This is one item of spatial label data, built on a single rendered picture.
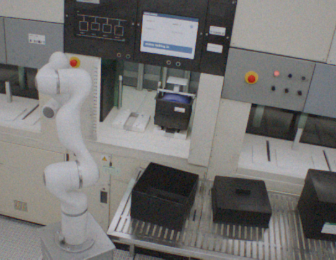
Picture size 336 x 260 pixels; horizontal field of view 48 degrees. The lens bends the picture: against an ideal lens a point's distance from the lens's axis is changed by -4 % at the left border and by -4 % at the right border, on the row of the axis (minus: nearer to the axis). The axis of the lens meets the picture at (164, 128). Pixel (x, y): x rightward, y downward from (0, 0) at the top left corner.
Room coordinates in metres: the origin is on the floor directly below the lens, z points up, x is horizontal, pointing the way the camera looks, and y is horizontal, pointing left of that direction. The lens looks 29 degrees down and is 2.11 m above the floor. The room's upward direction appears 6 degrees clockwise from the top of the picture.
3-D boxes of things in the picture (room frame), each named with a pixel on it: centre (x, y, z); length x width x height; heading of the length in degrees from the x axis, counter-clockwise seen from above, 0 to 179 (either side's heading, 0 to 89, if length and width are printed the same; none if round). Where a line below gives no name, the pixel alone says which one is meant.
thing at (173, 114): (2.26, -0.05, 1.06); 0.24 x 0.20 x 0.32; 83
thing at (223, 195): (1.67, -0.45, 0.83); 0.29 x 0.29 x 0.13; 89
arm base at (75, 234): (1.31, 0.36, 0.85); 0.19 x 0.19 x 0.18
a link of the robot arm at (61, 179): (1.30, 0.39, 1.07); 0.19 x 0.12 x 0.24; 115
